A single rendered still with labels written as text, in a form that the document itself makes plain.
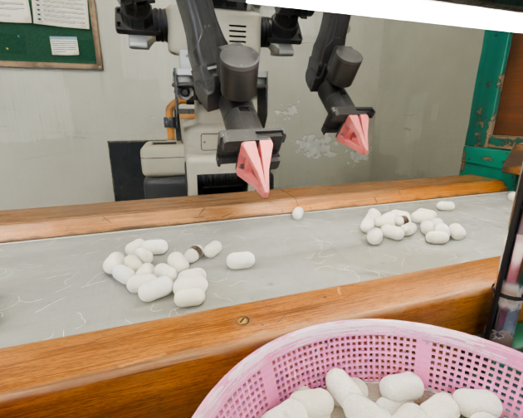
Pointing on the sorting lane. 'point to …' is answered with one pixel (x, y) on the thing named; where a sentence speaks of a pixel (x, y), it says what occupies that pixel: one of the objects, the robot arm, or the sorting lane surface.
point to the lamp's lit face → (419, 12)
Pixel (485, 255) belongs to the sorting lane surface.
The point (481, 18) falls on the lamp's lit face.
